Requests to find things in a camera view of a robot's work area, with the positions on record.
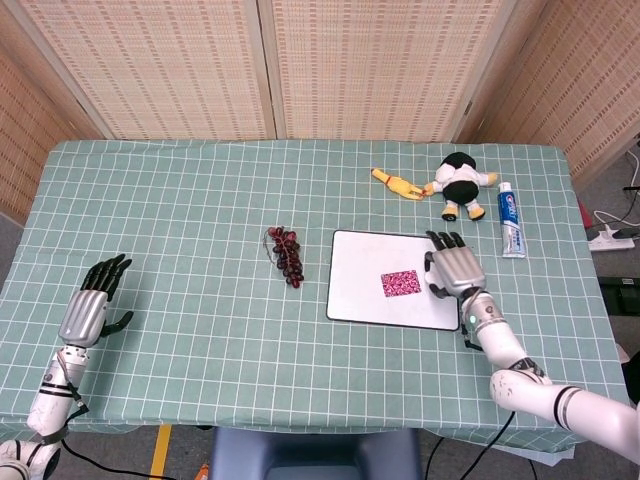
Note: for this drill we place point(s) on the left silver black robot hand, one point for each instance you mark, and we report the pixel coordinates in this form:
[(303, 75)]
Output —
[(86, 314)]

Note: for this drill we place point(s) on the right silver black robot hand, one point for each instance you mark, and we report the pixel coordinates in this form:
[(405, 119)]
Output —
[(456, 270)]

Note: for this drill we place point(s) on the pink patterned rectangular card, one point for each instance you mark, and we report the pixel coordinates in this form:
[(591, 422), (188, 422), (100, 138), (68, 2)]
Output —
[(400, 283)]

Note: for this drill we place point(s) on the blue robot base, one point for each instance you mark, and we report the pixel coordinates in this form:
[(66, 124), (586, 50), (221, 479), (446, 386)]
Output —
[(315, 454)]

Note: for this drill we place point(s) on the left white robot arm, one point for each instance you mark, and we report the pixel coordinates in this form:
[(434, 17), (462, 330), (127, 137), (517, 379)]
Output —
[(50, 395)]

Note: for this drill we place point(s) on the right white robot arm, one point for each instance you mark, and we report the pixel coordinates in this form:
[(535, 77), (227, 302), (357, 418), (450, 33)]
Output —
[(540, 380)]

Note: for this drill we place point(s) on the blue white toothpaste tube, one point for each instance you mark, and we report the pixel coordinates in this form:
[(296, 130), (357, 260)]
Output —
[(511, 220)]

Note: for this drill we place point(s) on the white mat with black edge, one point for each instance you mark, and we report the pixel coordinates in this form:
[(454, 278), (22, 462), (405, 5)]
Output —
[(380, 280)]

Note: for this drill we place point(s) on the black white plush doll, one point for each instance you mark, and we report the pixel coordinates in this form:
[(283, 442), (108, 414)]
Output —
[(462, 182)]

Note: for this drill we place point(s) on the yellow rubber chicken toy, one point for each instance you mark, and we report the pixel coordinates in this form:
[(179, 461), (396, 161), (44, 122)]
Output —
[(397, 184)]

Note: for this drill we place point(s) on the white power strip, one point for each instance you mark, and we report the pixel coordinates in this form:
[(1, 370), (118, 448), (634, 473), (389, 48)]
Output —
[(611, 241)]

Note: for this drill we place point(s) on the green checked tablecloth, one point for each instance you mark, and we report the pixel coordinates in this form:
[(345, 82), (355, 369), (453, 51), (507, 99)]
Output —
[(250, 300)]

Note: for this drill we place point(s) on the dark red grape bunch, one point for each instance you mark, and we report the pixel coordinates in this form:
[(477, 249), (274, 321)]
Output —
[(286, 254)]

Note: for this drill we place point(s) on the woven bamboo folding screen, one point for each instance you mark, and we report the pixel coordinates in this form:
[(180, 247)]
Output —
[(320, 70)]

